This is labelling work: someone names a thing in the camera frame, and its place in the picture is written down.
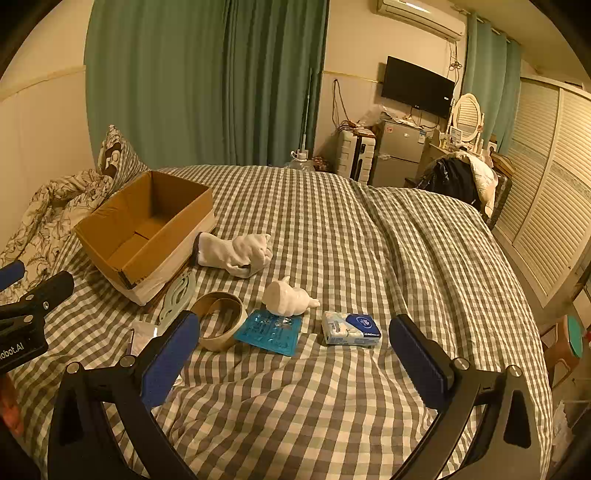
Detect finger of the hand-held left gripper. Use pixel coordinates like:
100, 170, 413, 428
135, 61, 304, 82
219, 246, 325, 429
0, 260, 26, 292
0, 270, 75, 320

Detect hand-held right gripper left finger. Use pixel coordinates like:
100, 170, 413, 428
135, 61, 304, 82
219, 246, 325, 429
46, 310, 201, 480

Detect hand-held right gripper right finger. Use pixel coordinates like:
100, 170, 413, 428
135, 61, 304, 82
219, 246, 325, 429
389, 314, 543, 480

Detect beige tape roll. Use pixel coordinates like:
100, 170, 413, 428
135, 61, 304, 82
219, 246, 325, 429
189, 292, 249, 352

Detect clear plastic jar blue label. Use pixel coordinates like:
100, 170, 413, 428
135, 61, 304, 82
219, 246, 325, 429
322, 310, 383, 347

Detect blue plastic blister pack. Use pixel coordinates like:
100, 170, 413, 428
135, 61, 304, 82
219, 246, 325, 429
233, 308, 304, 357

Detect brown cardboard box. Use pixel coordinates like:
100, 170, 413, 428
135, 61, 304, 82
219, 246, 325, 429
74, 170, 218, 306

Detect white socks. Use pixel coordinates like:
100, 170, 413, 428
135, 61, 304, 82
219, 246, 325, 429
196, 232, 272, 278

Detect white toy figurine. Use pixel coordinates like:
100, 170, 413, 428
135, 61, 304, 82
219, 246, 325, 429
262, 276, 321, 317

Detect small white packet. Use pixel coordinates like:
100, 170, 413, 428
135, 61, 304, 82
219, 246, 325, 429
127, 320, 160, 356

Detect floral print duvet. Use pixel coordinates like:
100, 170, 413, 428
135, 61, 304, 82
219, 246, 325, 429
0, 168, 116, 296

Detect brown patterned pillow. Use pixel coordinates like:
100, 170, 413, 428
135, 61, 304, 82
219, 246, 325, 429
96, 124, 148, 178

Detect wooden stool green seat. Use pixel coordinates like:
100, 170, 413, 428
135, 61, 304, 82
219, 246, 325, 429
540, 314, 585, 388

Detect grey checked bed cover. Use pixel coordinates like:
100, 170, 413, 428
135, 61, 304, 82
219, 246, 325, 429
9, 164, 552, 480

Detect wooden chair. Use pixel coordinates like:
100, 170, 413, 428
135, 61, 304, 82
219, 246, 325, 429
480, 157, 514, 229

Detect white padded coat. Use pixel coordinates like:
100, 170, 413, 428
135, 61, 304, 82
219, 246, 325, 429
455, 151, 497, 204

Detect silver small fridge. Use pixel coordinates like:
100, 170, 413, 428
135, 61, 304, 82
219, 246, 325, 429
369, 119, 428, 188

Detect beige dressing table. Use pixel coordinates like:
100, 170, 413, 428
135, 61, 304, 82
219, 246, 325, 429
422, 138, 499, 185

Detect white suitcase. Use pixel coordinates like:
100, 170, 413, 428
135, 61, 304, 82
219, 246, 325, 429
335, 129, 377, 185

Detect white louvred wardrobe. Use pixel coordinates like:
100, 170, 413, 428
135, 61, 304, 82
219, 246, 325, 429
487, 76, 591, 308

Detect clear water bottle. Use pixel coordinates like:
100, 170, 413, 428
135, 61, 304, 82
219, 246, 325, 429
283, 150, 317, 172

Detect green curtain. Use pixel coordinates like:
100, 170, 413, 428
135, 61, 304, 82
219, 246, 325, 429
462, 11, 522, 155
224, 0, 329, 169
85, 0, 229, 172

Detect clear plastic bag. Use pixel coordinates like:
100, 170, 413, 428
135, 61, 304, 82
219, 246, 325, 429
362, 106, 393, 127

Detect white oval mirror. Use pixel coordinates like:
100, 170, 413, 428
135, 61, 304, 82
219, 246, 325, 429
447, 93, 485, 153

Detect white mop pole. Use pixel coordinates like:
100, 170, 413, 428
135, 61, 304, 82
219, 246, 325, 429
300, 68, 315, 158

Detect white air conditioner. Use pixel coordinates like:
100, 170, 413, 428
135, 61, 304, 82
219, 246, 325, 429
375, 0, 467, 40

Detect hanging cables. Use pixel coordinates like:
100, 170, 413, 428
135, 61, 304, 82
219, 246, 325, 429
332, 78, 354, 130

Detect black wall television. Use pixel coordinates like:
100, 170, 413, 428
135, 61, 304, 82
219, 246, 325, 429
381, 56, 455, 118

